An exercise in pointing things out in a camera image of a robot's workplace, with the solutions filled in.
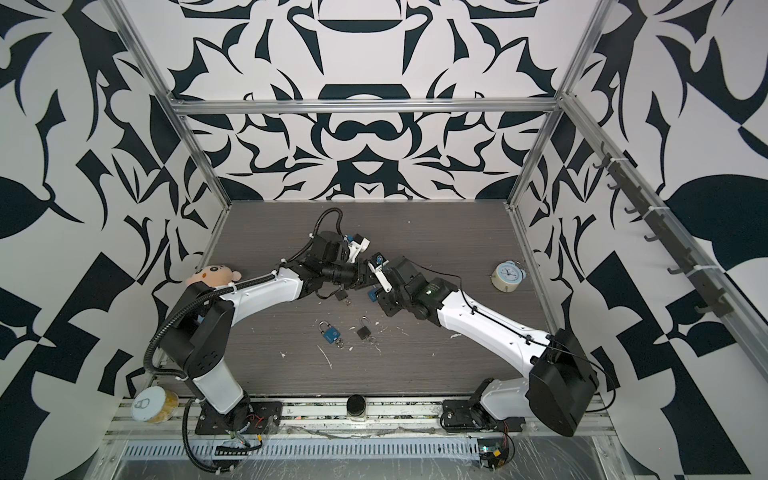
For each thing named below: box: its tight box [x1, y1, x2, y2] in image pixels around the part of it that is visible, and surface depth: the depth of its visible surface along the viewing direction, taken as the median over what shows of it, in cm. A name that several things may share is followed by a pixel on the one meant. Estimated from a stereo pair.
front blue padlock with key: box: [318, 320, 344, 349], surface depth 89 cm
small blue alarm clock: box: [490, 260, 527, 293], surface depth 98 cm
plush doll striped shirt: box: [186, 265, 242, 287], surface depth 93 cm
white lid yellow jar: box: [131, 386, 179, 423], surface depth 74 cm
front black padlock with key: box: [356, 315, 374, 342], surface depth 89 cm
